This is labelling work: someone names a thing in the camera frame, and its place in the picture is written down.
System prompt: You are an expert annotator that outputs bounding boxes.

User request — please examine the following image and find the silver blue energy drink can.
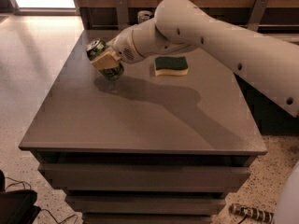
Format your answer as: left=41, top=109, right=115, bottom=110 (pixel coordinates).
left=137, top=10, right=153, bottom=23

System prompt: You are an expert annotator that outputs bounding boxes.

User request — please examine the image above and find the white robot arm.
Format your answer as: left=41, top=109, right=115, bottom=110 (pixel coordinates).
left=86, top=0, right=299, bottom=118

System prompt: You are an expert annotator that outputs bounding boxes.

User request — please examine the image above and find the green soda can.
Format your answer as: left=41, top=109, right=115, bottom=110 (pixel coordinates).
left=85, top=38, right=124, bottom=81

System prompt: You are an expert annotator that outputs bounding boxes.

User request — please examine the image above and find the right metal bracket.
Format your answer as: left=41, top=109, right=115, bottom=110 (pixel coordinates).
left=247, top=0, right=269, bottom=32

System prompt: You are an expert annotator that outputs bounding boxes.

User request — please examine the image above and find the metal bracket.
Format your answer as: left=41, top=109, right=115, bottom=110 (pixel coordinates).
left=115, top=0, right=129, bottom=30
left=247, top=0, right=269, bottom=32

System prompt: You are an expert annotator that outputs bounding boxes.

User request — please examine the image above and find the grey drawer cabinet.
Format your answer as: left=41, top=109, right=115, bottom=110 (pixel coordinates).
left=21, top=35, right=266, bottom=224

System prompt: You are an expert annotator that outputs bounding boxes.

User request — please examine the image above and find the left metal bracket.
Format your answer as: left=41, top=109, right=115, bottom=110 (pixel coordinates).
left=115, top=0, right=129, bottom=30

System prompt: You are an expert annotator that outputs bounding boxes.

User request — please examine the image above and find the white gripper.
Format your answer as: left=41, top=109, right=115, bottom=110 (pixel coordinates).
left=91, top=28, right=144, bottom=70

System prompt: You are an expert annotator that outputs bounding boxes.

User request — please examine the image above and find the power strip on floor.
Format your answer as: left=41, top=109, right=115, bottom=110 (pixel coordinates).
left=229, top=203, right=274, bottom=224

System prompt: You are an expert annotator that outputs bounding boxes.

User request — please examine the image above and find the green yellow sponge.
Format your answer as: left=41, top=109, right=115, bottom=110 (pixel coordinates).
left=154, top=57, right=189, bottom=76

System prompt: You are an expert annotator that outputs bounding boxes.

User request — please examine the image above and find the black cable on floor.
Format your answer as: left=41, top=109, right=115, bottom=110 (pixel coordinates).
left=4, top=176, right=78, bottom=224

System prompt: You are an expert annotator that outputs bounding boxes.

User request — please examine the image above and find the black bag on floor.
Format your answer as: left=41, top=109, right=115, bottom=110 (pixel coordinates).
left=0, top=171, right=41, bottom=224

